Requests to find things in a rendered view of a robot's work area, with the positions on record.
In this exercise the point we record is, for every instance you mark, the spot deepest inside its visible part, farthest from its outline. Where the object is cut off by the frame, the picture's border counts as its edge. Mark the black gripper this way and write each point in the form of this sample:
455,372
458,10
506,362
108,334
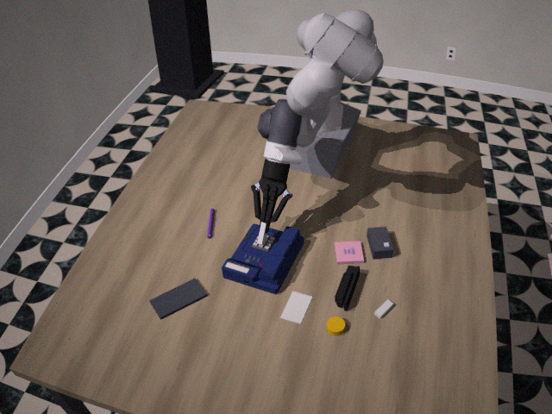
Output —
273,184

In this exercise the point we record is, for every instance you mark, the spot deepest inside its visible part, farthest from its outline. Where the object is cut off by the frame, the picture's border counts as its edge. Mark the yellow short cylinder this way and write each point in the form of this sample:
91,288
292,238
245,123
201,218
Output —
335,326

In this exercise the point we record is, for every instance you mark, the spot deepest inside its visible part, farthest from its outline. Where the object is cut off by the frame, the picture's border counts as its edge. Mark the pink sticky note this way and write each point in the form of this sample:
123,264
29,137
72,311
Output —
348,252

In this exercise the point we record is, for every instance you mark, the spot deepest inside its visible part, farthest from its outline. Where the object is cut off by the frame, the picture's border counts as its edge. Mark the dark blue telephone handset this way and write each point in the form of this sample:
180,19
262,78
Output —
275,261

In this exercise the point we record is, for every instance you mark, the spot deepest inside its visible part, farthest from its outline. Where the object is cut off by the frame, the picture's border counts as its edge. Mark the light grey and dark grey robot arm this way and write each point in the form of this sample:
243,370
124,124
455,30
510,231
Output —
336,50

